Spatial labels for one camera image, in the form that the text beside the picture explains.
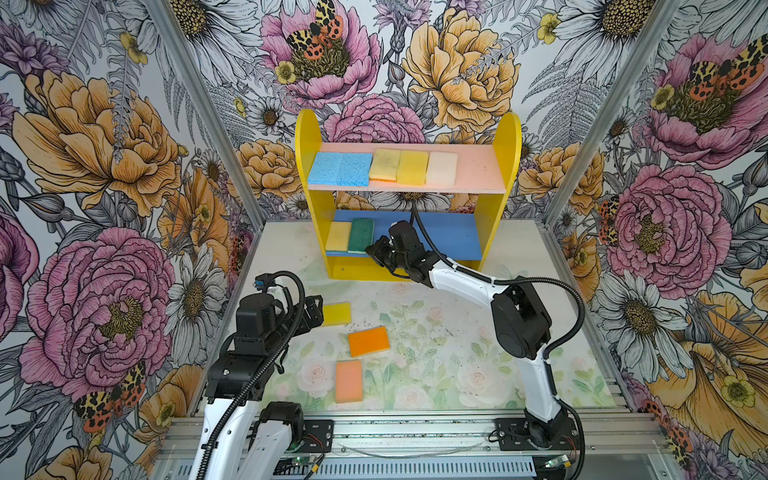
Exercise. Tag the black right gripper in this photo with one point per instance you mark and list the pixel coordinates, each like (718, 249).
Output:
(375, 251)

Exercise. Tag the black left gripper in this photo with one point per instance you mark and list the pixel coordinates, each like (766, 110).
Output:
(314, 313)

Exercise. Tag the dark green scouring pad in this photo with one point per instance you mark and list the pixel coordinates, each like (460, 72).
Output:
(361, 235)

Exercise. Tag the bright yellow sponge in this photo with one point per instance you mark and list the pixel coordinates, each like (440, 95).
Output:
(338, 314)

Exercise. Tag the yellow sponge with green back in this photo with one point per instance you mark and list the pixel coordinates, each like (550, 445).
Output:
(338, 237)

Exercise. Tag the peach pink sponge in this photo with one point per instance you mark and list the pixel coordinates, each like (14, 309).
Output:
(349, 382)

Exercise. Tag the dull yellow sponge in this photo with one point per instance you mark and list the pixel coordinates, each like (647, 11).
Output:
(385, 164)

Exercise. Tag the blue cellulose sponge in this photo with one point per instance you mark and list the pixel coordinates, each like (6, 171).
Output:
(326, 169)
(354, 169)

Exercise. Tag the pale pink sponge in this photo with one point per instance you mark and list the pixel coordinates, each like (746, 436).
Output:
(441, 170)

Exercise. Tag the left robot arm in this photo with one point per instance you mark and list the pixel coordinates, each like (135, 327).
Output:
(243, 438)

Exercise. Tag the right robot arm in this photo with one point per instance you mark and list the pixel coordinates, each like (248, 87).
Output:
(520, 319)

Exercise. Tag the yellow shelf with coloured boards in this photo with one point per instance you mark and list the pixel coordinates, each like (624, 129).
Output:
(487, 171)

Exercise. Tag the orange sponge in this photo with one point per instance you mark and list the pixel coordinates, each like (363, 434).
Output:
(369, 341)

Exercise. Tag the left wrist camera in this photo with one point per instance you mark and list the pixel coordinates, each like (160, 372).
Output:
(270, 283)

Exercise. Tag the aluminium frame post left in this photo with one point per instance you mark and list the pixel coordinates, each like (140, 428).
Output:
(185, 62)

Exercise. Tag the aluminium frame post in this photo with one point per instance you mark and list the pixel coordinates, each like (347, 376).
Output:
(660, 19)
(185, 62)

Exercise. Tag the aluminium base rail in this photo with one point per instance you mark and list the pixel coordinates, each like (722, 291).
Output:
(611, 443)

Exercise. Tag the aluminium frame post right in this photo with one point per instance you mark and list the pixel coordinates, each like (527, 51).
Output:
(660, 19)

